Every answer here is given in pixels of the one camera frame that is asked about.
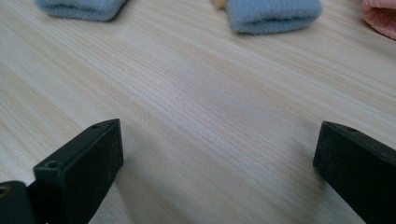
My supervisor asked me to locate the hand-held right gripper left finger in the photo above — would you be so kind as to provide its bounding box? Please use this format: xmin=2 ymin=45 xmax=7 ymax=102
xmin=27 ymin=119 xmax=124 ymax=224

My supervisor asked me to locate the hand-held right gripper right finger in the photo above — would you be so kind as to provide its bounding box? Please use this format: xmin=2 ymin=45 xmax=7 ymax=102
xmin=313 ymin=120 xmax=396 ymax=224

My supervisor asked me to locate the pink patterned glove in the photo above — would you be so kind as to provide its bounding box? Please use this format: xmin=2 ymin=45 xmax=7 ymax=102
xmin=361 ymin=0 xmax=396 ymax=40

